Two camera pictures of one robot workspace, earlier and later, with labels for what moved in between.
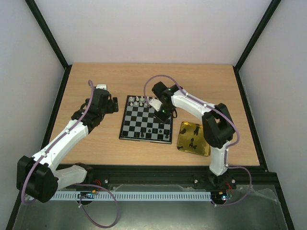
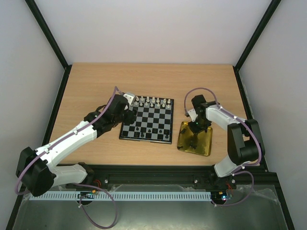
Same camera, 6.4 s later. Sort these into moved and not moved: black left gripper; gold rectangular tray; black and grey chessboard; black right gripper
Moved: black left gripper; black right gripper
Not moved: gold rectangular tray; black and grey chessboard
